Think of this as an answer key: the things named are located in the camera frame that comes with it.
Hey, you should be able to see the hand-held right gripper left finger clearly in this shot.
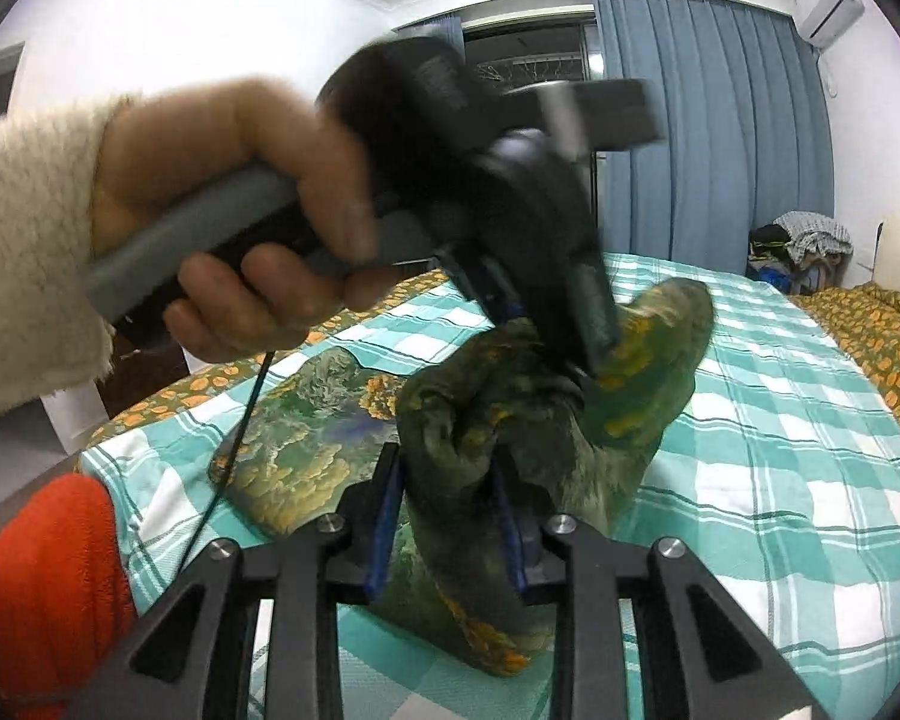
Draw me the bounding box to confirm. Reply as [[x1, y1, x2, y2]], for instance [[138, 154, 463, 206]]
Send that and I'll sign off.
[[67, 442, 406, 720]]

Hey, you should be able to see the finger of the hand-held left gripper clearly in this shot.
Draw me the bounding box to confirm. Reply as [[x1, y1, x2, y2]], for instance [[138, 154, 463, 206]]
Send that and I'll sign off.
[[457, 225, 623, 383]]

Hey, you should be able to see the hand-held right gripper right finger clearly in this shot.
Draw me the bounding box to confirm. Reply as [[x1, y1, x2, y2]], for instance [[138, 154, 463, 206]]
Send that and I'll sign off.
[[491, 457, 833, 720]]

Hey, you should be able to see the green landscape print dress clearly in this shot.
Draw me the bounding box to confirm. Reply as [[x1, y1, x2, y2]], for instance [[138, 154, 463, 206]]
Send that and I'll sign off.
[[208, 277, 715, 680]]

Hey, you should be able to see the person's left forearm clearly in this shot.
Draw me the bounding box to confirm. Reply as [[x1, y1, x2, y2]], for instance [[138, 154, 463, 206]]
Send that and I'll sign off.
[[0, 94, 143, 417]]

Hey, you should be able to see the pile of clothes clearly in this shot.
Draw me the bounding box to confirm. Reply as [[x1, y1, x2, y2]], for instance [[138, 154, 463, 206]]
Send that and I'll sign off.
[[746, 210, 854, 295]]

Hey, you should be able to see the person's left hand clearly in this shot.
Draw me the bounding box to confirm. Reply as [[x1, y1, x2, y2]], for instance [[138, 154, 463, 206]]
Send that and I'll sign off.
[[94, 75, 413, 365]]

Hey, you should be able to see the window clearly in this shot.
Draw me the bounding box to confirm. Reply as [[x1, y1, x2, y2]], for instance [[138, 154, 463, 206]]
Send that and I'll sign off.
[[461, 15, 597, 95]]

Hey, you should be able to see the blue curtain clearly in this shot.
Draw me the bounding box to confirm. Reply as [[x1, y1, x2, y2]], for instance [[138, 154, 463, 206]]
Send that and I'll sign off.
[[592, 0, 833, 278]]

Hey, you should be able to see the teal checked blanket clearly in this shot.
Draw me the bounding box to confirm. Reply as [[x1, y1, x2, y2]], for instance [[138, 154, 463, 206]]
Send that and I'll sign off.
[[81, 251, 900, 720]]

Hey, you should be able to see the dark brown furniture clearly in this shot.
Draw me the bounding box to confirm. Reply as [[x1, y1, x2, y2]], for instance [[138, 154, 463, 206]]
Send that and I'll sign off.
[[94, 315, 196, 421]]

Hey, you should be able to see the orange floral bed sheet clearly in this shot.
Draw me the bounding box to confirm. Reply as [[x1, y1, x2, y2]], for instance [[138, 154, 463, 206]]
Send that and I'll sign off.
[[82, 266, 900, 462]]

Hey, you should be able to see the person's orange clothing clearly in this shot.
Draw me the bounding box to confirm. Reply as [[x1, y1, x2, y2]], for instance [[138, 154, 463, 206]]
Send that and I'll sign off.
[[0, 474, 137, 720]]

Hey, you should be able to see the black cable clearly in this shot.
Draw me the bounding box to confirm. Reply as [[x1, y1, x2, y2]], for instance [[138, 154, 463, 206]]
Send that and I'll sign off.
[[178, 349, 275, 575]]

